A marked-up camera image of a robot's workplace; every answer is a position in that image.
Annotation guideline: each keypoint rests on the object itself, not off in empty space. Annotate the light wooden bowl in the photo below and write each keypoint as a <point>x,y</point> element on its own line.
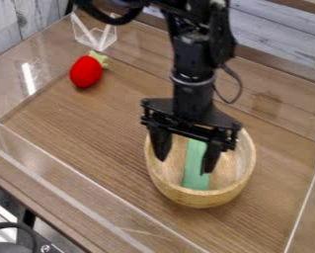
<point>229,178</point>

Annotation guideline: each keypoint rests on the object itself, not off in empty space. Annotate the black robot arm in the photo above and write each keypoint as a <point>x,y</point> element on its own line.
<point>203,45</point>

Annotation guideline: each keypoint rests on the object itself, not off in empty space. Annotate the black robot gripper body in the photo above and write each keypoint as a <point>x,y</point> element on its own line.
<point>190,115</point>

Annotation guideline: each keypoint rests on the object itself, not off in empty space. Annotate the clear acrylic corner bracket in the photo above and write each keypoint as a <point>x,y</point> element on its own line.
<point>95,38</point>

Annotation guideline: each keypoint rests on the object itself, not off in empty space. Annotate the green rectangular block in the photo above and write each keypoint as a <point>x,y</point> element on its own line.
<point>195,180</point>

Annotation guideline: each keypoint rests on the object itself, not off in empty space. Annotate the clear acrylic tray wall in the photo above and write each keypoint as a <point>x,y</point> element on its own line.
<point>96,219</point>

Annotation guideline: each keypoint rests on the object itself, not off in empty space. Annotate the red plush strawberry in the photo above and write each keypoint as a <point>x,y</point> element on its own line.
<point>86,70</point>

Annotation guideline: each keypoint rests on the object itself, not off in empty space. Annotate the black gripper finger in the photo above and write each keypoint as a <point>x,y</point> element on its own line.
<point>211,156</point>
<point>161,139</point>

